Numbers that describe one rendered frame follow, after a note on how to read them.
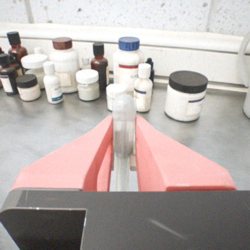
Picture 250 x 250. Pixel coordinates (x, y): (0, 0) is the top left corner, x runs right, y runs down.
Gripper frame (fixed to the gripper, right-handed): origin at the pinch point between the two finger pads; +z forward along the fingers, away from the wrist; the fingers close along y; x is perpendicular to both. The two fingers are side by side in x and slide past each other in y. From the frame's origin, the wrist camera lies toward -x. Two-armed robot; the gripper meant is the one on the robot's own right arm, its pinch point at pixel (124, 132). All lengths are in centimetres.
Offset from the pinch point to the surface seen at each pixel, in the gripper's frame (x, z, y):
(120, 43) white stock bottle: 3.2, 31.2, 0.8
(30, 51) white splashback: 8, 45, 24
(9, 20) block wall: 2, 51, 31
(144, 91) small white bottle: 9.5, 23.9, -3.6
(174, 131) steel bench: 14.1, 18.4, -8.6
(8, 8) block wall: -1, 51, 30
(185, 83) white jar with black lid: 7.0, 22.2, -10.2
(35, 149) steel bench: 14.1, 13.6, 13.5
